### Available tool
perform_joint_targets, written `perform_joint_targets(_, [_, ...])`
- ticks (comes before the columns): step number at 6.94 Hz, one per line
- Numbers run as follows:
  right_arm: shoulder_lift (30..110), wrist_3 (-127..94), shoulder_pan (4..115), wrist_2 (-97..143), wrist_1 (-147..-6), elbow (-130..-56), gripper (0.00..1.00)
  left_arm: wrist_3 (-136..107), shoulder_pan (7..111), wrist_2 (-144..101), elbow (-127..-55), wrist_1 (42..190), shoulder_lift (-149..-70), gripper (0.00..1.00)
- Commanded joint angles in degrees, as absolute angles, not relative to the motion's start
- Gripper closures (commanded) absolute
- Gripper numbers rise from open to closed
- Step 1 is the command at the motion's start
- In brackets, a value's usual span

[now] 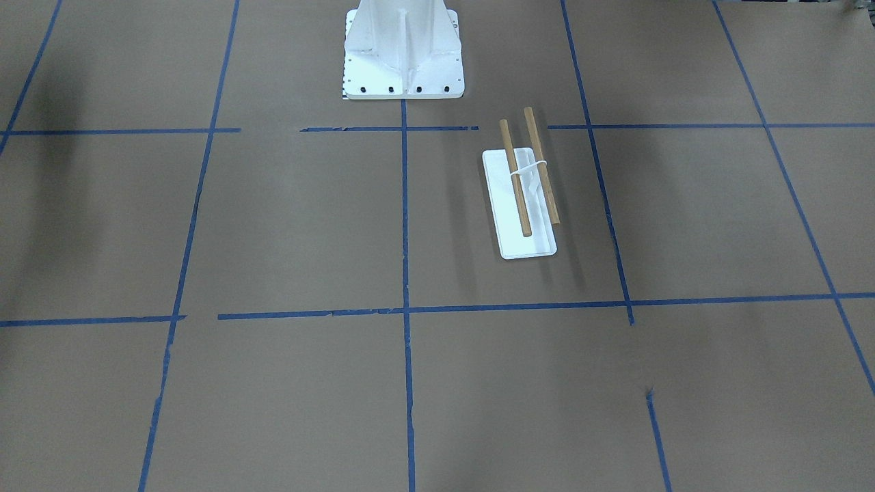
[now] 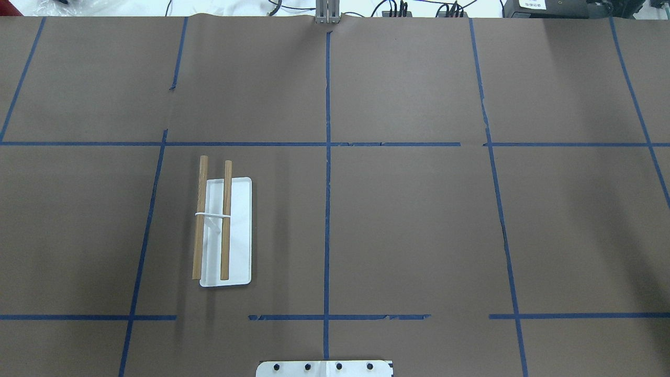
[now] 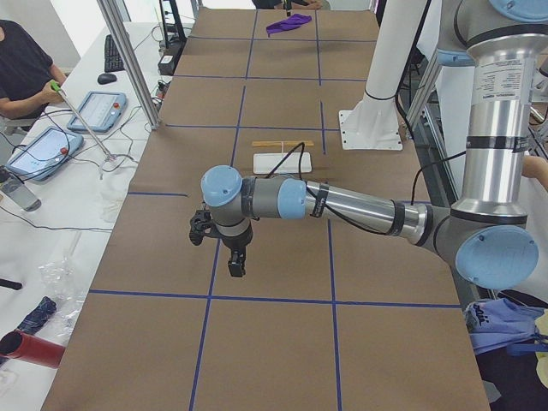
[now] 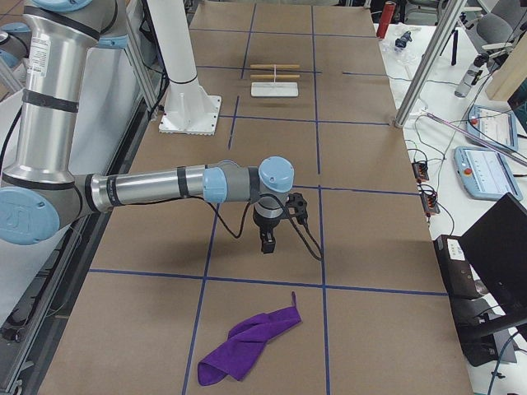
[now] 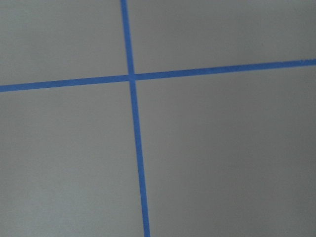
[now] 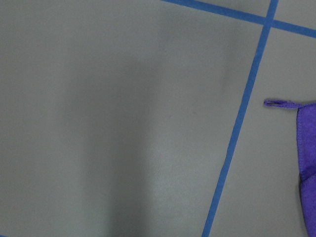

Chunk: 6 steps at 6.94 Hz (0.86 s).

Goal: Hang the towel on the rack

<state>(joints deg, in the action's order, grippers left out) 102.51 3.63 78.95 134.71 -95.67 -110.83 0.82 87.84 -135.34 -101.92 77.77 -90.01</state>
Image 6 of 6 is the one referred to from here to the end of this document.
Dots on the purple microfibre towel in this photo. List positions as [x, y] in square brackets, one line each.
[306, 148]

